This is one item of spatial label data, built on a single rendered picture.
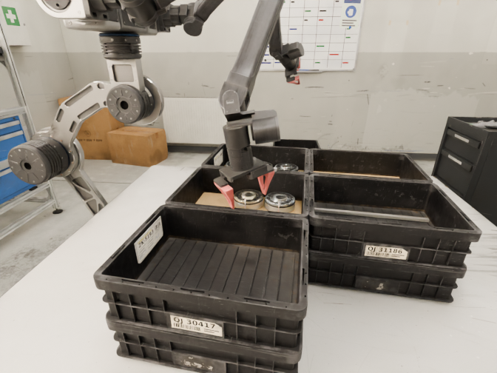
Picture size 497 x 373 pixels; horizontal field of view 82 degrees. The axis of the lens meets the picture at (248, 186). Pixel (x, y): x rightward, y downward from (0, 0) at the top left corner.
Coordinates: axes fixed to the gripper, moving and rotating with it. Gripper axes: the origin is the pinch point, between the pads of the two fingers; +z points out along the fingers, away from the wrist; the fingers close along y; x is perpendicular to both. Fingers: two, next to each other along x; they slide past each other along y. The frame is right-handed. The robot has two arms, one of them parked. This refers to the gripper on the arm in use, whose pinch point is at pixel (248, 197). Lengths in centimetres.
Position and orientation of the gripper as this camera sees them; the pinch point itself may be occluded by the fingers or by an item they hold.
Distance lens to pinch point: 74.4
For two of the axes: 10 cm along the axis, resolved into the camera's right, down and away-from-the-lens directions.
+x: -5.0, -3.4, 7.9
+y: 8.5, -3.6, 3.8
